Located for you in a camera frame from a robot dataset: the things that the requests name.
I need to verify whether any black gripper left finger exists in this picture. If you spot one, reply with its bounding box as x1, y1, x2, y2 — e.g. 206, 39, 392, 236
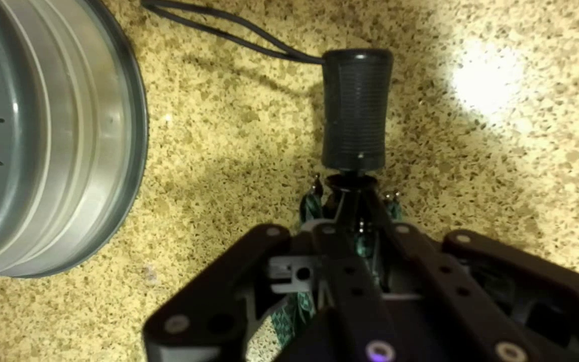
142, 220, 398, 362

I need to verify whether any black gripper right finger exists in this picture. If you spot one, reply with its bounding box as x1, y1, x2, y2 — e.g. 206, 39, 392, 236
372, 223, 579, 362

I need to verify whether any green umbrella black handle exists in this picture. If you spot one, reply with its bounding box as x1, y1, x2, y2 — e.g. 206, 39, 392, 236
140, 0, 403, 362

